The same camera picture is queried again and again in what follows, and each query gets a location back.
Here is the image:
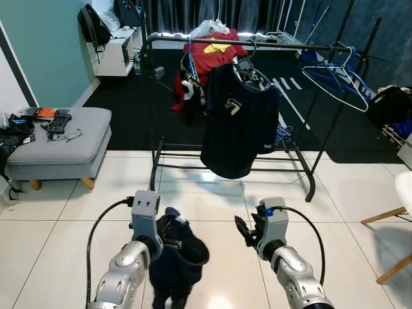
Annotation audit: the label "navy knit sweater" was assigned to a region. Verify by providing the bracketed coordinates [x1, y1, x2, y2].
[148, 206, 211, 309]

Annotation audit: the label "blue plastic hanger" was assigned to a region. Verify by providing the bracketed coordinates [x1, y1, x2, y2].
[301, 44, 373, 104]
[306, 46, 373, 111]
[183, 37, 200, 71]

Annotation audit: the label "grey ottoman wooden feet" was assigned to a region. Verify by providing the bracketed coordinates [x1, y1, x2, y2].
[3, 106, 113, 192]

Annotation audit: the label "white chair wooden legs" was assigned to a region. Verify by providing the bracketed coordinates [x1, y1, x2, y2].
[360, 171, 412, 285]

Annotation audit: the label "black handheld controller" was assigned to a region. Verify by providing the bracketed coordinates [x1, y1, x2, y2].
[41, 109, 73, 140]

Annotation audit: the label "orange and black box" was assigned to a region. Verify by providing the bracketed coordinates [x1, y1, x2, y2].
[26, 106, 57, 118]

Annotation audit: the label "black duffel bag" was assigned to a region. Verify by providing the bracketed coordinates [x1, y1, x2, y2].
[367, 84, 412, 129]

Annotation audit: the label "red flag with yellow star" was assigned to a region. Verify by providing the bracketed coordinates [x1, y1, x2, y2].
[173, 29, 248, 111]

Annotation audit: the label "white shelf unit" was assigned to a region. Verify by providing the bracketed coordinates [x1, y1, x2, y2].
[87, 26, 144, 78]

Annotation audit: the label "black metal clothes rack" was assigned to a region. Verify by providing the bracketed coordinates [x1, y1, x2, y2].
[143, 0, 387, 203]

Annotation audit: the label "white plastic bag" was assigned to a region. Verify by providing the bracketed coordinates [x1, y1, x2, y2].
[190, 18, 230, 38]

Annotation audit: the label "clear plastic bag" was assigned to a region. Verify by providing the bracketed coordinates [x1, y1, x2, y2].
[97, 8, 123, 33]

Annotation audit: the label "flat black bag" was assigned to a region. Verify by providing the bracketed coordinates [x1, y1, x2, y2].
[77, 3, 111, 53]

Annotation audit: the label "dark pleated curtain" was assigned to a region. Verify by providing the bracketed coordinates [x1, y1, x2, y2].
[138, 0, 284, 36]

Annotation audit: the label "black backpack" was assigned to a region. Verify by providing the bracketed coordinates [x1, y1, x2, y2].
[113, 0, 145, 28]

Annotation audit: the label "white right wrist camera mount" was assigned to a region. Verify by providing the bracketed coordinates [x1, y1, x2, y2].
[257, 196, 290, 245]

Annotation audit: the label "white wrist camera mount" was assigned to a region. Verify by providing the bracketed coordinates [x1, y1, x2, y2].
[257, 196, 290, 245]
[131, 190, 162, 240]

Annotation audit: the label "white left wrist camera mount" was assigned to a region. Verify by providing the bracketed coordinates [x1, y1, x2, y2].
[131, 190, 162, 240]

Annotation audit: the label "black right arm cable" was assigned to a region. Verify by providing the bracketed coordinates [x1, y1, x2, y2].
[270, 205, 326, 284]

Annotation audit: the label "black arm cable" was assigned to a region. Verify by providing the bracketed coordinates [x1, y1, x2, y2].
[85, 198, 134, 306]
[270, 205, 326, 284]

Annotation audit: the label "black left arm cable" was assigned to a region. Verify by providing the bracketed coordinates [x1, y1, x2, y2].
[85, 198, 134, 306]

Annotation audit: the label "black bag with straps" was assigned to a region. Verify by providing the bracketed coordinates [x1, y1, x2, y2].
[0, 113, 37, 194]

